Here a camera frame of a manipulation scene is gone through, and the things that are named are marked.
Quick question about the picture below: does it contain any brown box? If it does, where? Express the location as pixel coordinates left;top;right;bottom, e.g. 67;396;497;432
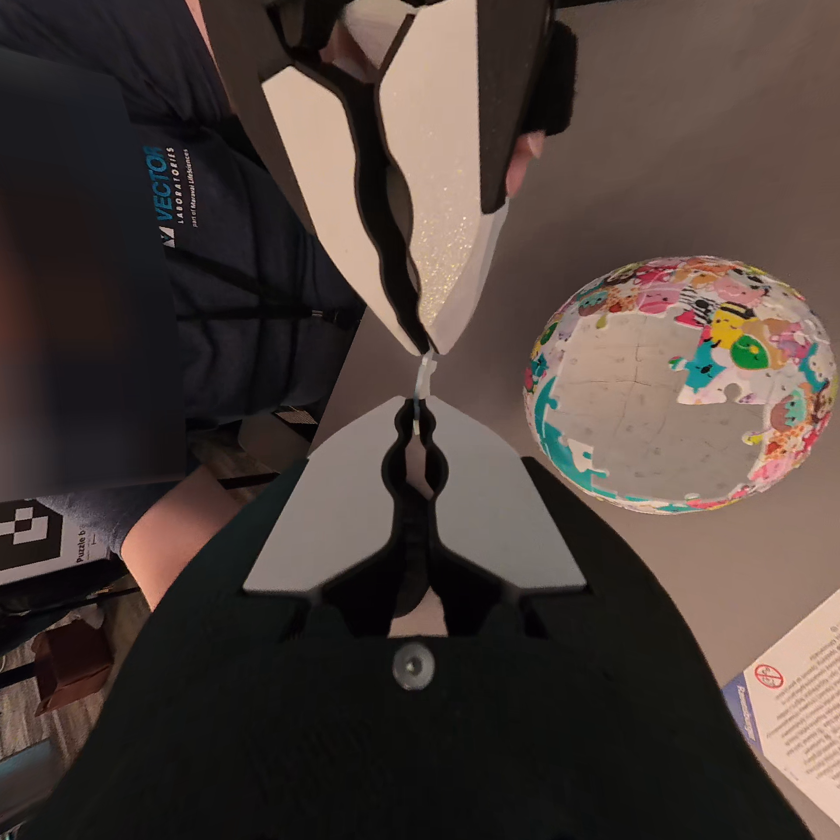
31;619;114;718

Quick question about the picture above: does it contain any person in dark shirt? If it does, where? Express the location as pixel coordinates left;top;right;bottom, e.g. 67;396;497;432
0;0;366;562

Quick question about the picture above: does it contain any puzzle ball box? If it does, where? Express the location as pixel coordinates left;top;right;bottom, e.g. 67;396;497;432
722;668;770;762

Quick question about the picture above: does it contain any black chest strap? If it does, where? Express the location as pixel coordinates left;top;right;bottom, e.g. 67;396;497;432
167;252;365;329

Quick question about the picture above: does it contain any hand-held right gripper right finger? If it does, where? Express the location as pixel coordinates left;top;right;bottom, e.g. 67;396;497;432
420;395;588;598

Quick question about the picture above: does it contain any white instruction leaflet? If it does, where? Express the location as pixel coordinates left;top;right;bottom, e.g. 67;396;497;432
743;587;840;824

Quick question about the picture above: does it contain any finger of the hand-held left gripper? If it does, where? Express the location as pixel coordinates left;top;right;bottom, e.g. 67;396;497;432
261;62;434;358
379;0;511;355

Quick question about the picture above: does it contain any person's left hand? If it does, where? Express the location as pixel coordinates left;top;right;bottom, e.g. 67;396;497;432
505;131;547;198

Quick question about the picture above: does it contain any person's right forearm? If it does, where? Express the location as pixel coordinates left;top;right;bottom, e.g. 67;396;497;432
121;462;277;595

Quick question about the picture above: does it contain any teal white puzzle piece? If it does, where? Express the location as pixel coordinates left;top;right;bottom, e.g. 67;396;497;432
412;351;439;435

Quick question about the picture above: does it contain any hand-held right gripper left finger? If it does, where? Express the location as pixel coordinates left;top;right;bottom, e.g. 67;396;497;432
243;395;413;598

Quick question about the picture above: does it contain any colourful puzzle ball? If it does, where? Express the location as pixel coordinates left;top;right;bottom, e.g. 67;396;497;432
521;255;840;514

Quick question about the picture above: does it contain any white marker card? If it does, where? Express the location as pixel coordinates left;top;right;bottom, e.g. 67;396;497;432
0;497;116;586

